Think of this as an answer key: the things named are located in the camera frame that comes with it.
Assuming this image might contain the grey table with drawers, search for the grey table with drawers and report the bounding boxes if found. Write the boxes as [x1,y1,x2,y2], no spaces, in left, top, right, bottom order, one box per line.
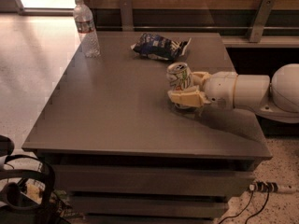
[24,32,270,224]

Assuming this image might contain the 7up soda can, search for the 7up soda can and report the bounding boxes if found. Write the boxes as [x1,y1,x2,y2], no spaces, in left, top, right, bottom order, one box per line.
[166,62,193,96]

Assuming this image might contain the white power strip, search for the white power strip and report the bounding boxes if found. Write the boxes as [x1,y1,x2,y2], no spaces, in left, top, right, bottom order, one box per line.
[248,181,297,194]

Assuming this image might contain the grey metal bracket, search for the grey metal bracket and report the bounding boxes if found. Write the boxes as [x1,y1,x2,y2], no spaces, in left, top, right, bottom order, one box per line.
[120,0,134,32]
[248,0,277,43]

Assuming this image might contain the right grey metal bracket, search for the right grey metal bracket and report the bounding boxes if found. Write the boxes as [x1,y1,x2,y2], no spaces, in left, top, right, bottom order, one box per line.
[248,0,277,43]

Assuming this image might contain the black cable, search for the black cable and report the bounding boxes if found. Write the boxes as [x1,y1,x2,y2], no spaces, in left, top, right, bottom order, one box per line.
[218,189,255,224]
[244,189,271,224]

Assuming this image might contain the left grey metal bracket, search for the left grey metal bracket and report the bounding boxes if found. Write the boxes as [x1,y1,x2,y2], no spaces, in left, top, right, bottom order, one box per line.
[120,0,134,32]

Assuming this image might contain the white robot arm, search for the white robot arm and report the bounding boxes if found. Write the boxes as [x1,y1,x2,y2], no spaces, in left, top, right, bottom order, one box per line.
[166,63,299,123]

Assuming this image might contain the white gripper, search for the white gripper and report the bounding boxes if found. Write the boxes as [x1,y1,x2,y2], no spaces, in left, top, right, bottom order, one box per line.
[168,72,238,110]

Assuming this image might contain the blue chip bag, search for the blue chip bag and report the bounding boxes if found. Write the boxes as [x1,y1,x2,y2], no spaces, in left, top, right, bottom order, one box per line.
[131,33,191,61]

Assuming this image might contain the clear plastic water bottle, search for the clear plastic water bottle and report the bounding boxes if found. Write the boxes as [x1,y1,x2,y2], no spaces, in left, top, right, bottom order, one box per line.
[73,0,101,58]

